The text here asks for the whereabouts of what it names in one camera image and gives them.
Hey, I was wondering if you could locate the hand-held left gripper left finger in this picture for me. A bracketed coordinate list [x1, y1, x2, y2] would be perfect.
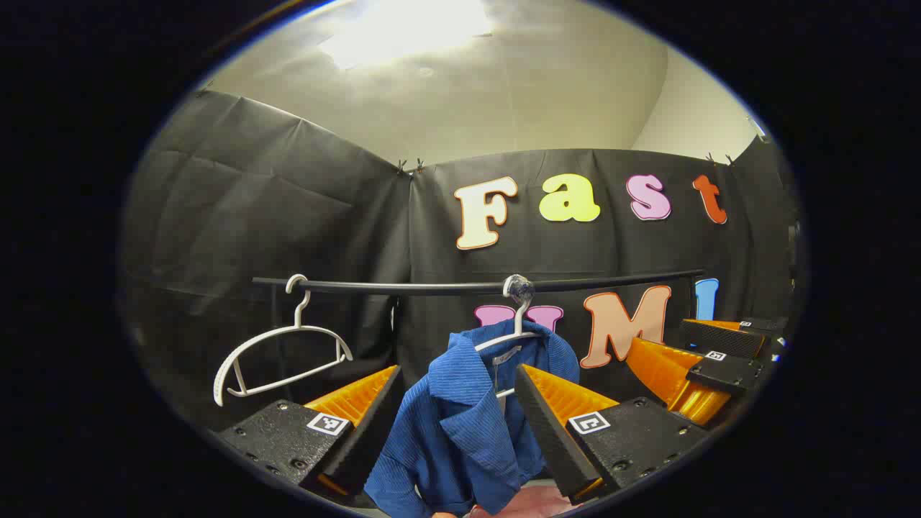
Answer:
[216, 365, 404, 497]

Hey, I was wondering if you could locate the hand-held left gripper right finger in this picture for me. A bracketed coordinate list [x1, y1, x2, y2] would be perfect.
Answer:
[514, 363, 710, 504]

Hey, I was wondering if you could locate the blue corduroy shirt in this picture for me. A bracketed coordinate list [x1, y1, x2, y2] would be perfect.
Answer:
[363, 320, 581, 518]

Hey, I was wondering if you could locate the white plastic hanger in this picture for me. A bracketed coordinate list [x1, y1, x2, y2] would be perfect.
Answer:
[213, 273, 355, 408]
[471, 273, 548, 401]

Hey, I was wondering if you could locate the black clothes rack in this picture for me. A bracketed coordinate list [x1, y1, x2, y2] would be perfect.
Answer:
[252, 269, 707, 298]

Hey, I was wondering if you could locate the black backdrop cloth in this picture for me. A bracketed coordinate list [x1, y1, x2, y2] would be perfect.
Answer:
[119, 90, 801, 432]

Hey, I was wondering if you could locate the ceiling light panel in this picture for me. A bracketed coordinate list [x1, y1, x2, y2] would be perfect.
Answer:
[319, 0, 499, 71]

